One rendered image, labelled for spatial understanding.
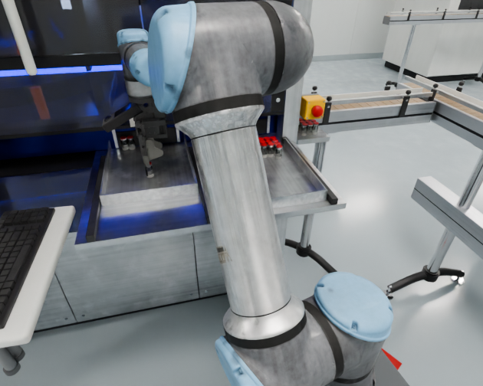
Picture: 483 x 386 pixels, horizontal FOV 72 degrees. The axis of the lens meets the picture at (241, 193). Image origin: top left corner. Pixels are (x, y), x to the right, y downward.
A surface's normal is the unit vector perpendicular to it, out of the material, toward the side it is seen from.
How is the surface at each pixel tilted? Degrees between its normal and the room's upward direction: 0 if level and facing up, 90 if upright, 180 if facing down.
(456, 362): 0
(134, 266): 90
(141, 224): 0
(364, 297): 7
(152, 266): 90
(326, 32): 90
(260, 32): 56
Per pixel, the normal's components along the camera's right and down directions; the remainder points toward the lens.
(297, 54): 0.65, 0.37
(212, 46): 0.38, 0.11
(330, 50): 0.25, 0.55
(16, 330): 0.01, -0.82
